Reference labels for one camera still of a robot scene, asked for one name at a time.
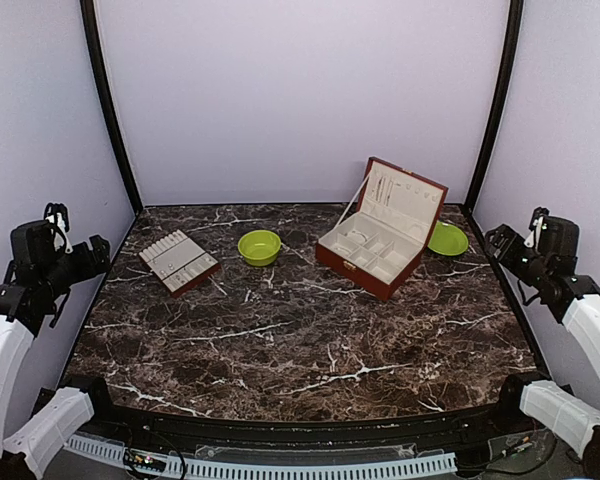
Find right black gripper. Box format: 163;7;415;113
486;224;550;288

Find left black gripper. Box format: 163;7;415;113
41;235;110;298

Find red jewelry tray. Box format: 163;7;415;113
138;230;221;298

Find red jewelry box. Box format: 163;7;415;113
315;157;448;301

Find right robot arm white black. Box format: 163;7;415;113
484;207;600;479

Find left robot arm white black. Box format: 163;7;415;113
0;203;121;479

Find green plate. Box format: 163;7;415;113
428;221;469;256

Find green bowl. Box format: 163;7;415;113
238;230;282;267

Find small circuit board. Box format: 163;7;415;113
123;449;166;472

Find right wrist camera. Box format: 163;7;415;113
524;207;549;250

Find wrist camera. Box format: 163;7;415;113
43;202;73;254
524;207;549;250

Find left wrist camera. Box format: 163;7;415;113
43;202;73;254

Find gold necklaces in lid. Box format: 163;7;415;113
372;172;396;209

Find white slotted cable duct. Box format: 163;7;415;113
64;434;458;479

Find right black frame post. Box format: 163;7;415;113
463;0;524;216

